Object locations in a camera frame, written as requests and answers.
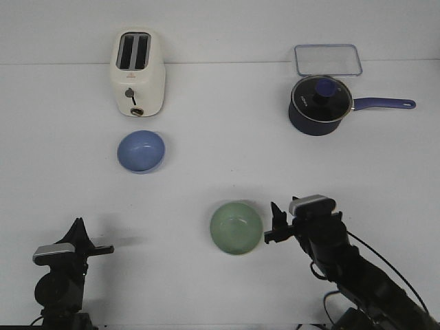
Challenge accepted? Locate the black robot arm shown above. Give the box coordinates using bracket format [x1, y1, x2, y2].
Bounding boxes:
[264, 195, 439, 329]
[32, 217, 114, 329]

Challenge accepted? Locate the green bowl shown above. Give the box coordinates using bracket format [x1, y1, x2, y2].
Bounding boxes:
[210, 201, 263, 256]

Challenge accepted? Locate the glass pot lid blue knob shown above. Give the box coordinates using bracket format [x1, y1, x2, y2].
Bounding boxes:
[291, 76, 353, 123]

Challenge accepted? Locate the blue bowl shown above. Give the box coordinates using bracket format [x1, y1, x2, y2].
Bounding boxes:
[116, 130, 166, 174]

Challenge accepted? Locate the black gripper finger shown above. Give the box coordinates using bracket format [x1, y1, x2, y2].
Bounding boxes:
[61, 217, 94, 247]
[271, 201, 288, 231]

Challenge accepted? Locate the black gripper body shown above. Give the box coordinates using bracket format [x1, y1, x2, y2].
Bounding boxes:
[51, 240, 114, 272]
[264, 212, 347, 254]

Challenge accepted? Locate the white two-slot toaster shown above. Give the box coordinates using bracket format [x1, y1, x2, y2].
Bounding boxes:
[110, 27, 166, 117]

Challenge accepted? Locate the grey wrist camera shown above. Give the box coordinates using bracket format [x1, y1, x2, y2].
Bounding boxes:
[32, 243, 76, 266]
[289, 195, 336, 217]

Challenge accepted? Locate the dark blue saucepan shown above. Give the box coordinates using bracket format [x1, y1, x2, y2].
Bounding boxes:
[288, 93, 416, 136]

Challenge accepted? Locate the clear container lid blue rim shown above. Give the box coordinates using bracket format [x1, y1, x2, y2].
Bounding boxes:
[294, 44, 363, 77]

